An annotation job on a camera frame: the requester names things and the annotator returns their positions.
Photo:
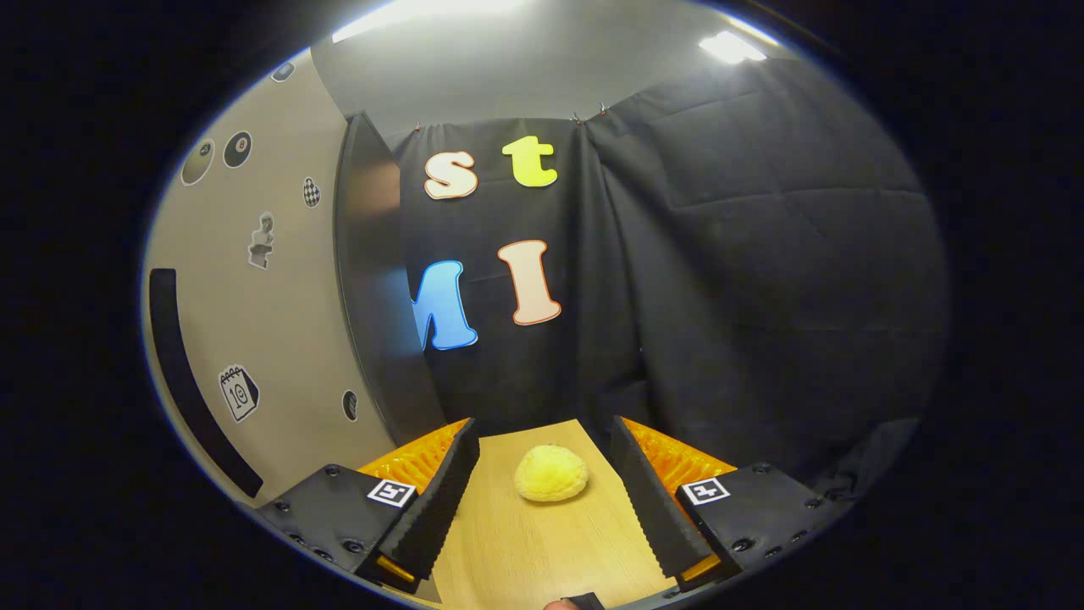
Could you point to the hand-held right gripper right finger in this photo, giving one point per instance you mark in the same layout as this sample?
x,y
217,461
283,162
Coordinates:
x,y
648,508

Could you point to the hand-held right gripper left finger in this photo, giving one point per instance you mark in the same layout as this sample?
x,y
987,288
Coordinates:
x,y
436,508

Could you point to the small ceiling light panel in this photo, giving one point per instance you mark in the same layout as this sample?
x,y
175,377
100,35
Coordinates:
x,y
730,47

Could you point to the large ceiling light panel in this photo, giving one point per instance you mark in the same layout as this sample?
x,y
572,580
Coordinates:
x,y
423,13

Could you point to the black backdrop cloth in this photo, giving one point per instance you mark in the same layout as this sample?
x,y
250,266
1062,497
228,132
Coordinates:
x,y
745,280

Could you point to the grey cabinet door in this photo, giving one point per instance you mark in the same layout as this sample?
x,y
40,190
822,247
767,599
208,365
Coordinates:
x,y
288,339

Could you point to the yellow bun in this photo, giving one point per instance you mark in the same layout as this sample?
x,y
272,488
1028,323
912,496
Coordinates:
x,y
550,474

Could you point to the dark grey cabinet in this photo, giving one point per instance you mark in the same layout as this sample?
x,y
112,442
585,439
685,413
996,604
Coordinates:
x,y
373,280

